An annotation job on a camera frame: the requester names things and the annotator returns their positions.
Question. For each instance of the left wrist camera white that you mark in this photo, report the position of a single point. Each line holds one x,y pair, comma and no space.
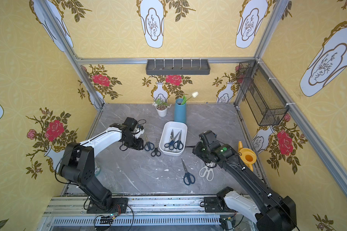
138,130

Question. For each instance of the small circuit board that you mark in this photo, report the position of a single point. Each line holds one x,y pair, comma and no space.
226,224
108,219

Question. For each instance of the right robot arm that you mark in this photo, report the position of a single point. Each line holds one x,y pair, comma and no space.
266,208

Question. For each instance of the small circuit board right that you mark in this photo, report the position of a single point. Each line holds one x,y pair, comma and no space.
226,224

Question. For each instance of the grey wall shelf rack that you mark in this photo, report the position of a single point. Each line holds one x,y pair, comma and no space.
178,66

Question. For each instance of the blue scissors floor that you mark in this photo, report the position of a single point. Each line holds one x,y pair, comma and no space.
189,178

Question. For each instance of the blue cylindrical vase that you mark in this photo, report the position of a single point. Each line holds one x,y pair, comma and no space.
180,111

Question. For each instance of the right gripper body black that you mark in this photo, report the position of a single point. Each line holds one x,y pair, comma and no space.
199,150

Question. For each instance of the blue scissors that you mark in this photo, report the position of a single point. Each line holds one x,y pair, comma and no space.
170,145
178,145
149,146

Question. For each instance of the white green tape roll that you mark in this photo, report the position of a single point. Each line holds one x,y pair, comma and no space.
97,169

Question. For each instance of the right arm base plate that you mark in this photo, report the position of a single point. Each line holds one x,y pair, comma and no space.
214,204

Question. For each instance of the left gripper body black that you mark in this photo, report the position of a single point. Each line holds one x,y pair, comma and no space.
137,143

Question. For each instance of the beige kitchen scissors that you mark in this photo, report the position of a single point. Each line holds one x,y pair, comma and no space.
171,135

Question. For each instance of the small circuit board left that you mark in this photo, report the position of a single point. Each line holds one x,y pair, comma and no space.
108,219

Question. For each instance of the small white potted plant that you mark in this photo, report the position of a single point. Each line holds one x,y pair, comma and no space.
161,107

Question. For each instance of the aluminium rail base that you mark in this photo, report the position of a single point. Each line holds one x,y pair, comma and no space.
154,210

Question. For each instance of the white tulip flower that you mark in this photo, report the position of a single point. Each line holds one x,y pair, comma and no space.
185,98

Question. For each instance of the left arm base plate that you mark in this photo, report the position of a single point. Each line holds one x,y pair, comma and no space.
115,205

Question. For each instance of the white plastic storage box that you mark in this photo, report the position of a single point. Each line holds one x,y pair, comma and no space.
165,137

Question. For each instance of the yellow watering can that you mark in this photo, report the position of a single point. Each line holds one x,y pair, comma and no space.
247,156

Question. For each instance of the black wire mesh basket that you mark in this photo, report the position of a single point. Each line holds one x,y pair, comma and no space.
265,101

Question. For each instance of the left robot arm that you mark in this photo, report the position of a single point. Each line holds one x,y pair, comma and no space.
78,162

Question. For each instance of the small black scissors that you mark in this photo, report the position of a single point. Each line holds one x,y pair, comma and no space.
156,152

